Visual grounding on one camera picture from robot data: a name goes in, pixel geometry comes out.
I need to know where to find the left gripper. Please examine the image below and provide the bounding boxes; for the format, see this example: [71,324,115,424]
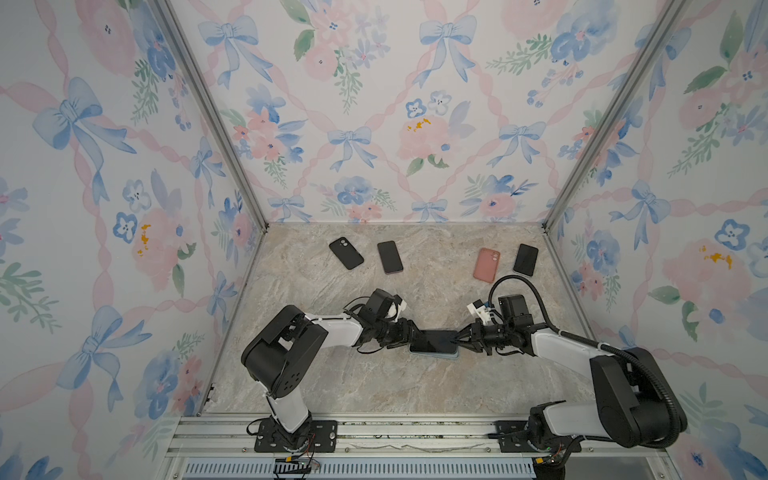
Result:
[374,318,425,350]

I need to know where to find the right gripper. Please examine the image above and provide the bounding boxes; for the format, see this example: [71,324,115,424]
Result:
[449,320,513,355]

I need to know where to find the blue phone black screen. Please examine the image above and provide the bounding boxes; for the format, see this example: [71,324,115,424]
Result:
[409,330,459,353]

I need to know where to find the light blue phone case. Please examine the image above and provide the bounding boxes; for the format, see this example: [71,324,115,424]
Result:
[411,351,459,360]

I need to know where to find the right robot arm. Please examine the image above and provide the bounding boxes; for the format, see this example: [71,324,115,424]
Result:
[453,321,688,451]

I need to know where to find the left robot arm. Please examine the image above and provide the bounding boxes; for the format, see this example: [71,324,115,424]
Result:
[241,297,418,443]

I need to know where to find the pink phone case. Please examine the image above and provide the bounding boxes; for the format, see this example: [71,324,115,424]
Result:
[473,248,501,284]

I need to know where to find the phone with pink edge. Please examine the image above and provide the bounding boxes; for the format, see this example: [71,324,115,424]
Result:
[377,240,404,274]

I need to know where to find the black phone far right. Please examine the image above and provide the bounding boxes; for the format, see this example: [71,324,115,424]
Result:
[513,244,539,277]

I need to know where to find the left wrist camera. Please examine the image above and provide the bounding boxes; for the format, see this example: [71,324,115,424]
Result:
[366,289,407,322]

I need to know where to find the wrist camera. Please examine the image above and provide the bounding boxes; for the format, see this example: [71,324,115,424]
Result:
[366,289,407,322]
[467,295,533,329]

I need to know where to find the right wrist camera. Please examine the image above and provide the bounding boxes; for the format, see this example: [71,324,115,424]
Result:
[467,295,533,329]

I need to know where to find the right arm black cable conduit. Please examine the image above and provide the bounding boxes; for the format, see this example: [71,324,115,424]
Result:
[487,274,689,448]

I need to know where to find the black phone case with camera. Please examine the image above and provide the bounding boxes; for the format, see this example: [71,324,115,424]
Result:
[329,237,364,270]

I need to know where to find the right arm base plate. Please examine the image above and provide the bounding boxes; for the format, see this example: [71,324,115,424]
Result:
[487,420,574,455]

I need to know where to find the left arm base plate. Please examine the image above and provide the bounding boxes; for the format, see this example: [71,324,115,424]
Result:
[246,417,338,454]

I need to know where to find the aluminium rail frame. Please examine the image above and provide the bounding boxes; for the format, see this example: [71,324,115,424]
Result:
[155,383,679,480]

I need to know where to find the right corner aluminium post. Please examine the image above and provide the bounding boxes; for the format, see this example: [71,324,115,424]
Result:
[542,0,689,234]

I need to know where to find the corner aluminium post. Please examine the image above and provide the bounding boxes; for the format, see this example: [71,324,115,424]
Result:
[542,0,689,234]
[148,0,268,234]

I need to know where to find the left corner aluminium post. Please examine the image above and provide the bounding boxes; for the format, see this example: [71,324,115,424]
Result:
[148,0,268,234]

